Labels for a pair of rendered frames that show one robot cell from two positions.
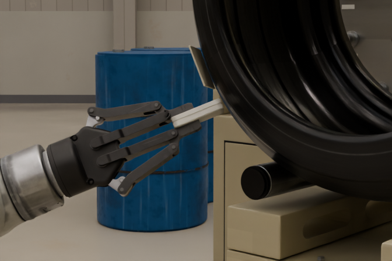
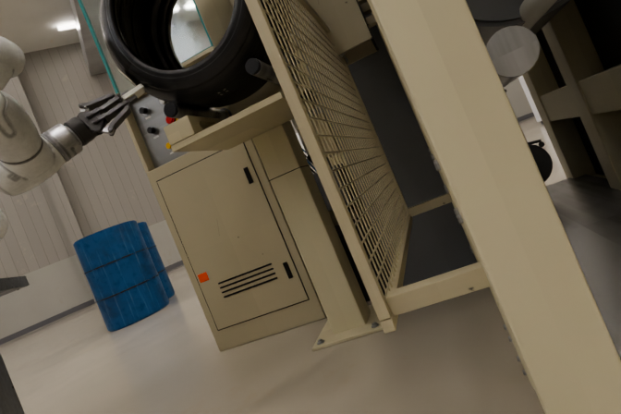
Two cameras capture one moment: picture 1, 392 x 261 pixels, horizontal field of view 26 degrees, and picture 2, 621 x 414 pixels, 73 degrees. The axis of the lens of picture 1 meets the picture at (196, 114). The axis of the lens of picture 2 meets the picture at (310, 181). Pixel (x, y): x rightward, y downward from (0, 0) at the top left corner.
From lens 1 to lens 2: 0.62 m
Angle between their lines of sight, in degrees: 26
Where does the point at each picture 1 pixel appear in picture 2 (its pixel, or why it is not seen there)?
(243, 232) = (175, 133)
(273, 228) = (186, 121)
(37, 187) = (65, 136)
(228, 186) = (166, 200)
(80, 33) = (59, 274)
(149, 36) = not seen: hidden behind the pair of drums
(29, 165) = (57, 128)
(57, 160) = (71, 123)
